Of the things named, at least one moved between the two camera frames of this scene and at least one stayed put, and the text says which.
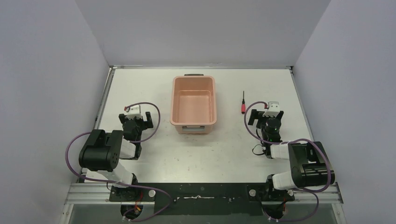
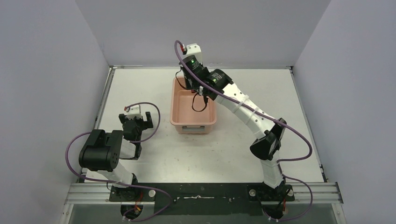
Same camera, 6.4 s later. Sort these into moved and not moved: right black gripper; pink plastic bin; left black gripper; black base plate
Moved: right black gripper
Not moved: black base plate; left black gripper; pink plastic bin
